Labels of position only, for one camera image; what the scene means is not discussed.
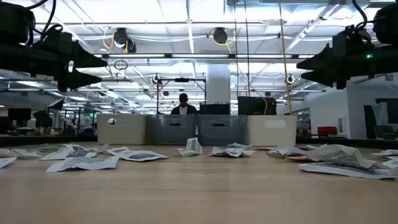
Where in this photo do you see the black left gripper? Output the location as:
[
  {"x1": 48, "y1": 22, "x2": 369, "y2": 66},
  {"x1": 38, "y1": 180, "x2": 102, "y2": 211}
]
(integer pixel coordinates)
[{"x1": 0, "y1": 40, "x2": 108, "y2": 93}]

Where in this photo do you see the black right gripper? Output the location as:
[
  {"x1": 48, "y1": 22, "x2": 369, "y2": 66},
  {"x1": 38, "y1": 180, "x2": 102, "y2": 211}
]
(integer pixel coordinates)
[{"x1": 296, "y1": 43, "x2": 398, "y2": 90}]

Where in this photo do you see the green printed bandage strip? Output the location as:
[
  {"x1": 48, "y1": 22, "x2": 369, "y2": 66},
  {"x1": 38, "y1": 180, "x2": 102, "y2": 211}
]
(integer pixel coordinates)
[{"x1": 11, "y1": 145, "x2": 60, "y2": 158}]

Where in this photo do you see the black softbox lamp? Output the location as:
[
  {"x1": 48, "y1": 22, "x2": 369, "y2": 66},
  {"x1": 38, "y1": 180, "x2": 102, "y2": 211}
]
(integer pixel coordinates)
[
  {"x1": 32, "y1": 110, "x2": 53, "y2": 128},
  {"x1": 46, "y1": 98, "x2": 65, "y2": 111}
]

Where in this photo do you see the red tool cart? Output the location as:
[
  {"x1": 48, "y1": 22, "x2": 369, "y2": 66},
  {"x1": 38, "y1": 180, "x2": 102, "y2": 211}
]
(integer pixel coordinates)
[{"x1": 317, "y1": 126, "x2": 339, "y2": 138}]

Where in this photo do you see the black computer monitor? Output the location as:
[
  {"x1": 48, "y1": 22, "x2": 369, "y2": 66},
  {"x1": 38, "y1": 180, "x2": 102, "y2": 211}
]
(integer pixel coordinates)
[{"x1": 7, "y1": 108, "x2": 32, "y2": 122}]

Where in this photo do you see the white plastic bin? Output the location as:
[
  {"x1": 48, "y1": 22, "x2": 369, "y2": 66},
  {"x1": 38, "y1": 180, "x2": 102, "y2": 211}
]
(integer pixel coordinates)
[
  {"x1": 247, "y1": 114, "x2": 298, "y2": 147},
  {"x1": 96, "y1": 113, "x2": 149, "y2": 146}
]

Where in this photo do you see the black equipment crate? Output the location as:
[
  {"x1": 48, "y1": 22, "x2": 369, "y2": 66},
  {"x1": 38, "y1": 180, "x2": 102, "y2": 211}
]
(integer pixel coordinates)
[{"x1": 238, "y1": 96, "x2": 277, "y2": 116}]

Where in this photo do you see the white packet with red print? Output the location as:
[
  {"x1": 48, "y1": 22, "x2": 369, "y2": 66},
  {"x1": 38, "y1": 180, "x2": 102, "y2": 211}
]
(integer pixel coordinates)
[{"x1": 284, "y1": 154, "x2": 309, "y2": 162}]

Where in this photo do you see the white packet with blue print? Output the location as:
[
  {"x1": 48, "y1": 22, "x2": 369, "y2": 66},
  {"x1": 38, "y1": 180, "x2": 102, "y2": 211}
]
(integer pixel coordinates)
[{"x1": 371, "y1": 149, "x2": 398, "y2": 157}]

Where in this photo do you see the person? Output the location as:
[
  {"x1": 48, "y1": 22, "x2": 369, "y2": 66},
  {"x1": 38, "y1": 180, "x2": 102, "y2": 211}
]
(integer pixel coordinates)
[{"x1": 170, "y1": 93, "x2": 198, "y2": 115}]

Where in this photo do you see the grey plastic bin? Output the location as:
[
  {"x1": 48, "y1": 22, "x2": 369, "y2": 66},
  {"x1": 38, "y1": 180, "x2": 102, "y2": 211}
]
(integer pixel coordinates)
[
  {"x1": 196, "y1": 114, "x2": 249, "y2": 146},
  {"x1": 146, "y1": 114, "x2": 198, "y2": 146}
]

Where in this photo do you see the black equipment box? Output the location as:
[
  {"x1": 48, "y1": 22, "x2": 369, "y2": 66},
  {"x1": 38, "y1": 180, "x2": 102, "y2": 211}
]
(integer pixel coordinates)
[{"x1": 199, "y1": 103, "x2": 231, "y2": 115}]

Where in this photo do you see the long linear ceiling light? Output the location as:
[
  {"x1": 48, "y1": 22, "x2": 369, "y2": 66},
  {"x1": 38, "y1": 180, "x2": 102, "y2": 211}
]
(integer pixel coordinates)
[{"x1": 93, "y1": 53, "x2": 315, "y2": 60}]

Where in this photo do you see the folded green printed packet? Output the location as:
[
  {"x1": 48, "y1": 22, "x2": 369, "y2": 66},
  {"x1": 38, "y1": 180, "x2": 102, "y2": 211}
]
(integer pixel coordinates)
[{"x1": 176, "y1": 137, "x2": 204, "y2": 157}]

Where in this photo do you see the coiled black cable ring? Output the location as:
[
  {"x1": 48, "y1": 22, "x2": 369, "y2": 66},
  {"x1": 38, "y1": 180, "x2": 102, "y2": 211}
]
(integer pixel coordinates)
[{"x1": 113, "y1": 59, "x2": 129, "y2": 71}]

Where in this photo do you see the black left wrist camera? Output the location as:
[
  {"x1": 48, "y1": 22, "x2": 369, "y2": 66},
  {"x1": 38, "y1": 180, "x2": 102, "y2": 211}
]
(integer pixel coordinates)
[{"x1": 32, "y1": 29, "x2": 74, "y2": 54}]

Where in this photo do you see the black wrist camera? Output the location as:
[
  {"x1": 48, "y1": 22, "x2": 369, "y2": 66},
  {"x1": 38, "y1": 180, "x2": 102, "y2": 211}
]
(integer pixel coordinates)
[
  {"x1": 32, "y1": 29, "x2": 74, "y2": 54},
  {"x1": 331, "y1": 25, "x2": 374, "y2": 54}
]

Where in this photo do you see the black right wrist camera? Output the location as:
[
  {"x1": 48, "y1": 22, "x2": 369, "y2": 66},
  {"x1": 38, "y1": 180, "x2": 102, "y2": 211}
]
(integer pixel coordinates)
[{"x1": 331, "y1": 25, "x2": 374, "y2": 54}]

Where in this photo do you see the yellow hanging cable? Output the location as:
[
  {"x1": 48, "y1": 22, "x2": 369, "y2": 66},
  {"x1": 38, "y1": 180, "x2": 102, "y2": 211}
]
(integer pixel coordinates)
[{"x1": 278, "y1": 0, "x2": 294, "y2": 116}]

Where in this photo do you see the black ceiling cable reel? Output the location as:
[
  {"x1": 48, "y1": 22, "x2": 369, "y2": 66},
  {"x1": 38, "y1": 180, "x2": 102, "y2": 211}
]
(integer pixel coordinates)
[
  {"x1": 212, "y1": 27, "x2": 229, "y2": 45},
  {"x1": 113, "y1": 27, "x2": 137, "y2": 54}
]

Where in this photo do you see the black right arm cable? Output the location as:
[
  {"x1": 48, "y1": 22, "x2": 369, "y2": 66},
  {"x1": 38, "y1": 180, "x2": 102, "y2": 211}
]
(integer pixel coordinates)
[{"x1": 351, "y1": 0, "x2": 379, "y2": 32}]

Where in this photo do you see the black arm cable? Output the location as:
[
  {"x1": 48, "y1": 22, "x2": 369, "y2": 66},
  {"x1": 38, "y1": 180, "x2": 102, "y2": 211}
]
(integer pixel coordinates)
[
  {"x1": 351, "y1": 0, "x2": 379, "y2": 32},
  {"x1": 26, "y1": 0, "x2": 65, "y2": 43}
]

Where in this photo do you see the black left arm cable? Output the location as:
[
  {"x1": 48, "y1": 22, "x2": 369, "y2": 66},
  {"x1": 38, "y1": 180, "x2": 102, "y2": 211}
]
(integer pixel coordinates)
[{"x1": 26, "y1": 0, "x2": 65, "y2": 43}]

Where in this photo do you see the black hanging cable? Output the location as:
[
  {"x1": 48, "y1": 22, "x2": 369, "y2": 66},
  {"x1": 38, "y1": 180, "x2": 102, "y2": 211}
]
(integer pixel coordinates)
[
  {"x1": 244, "y1": 0, "x2": 251, "y2": 97},
  {"x1": 233, "y1": 0, "x2": 239, "y2": 97}
]

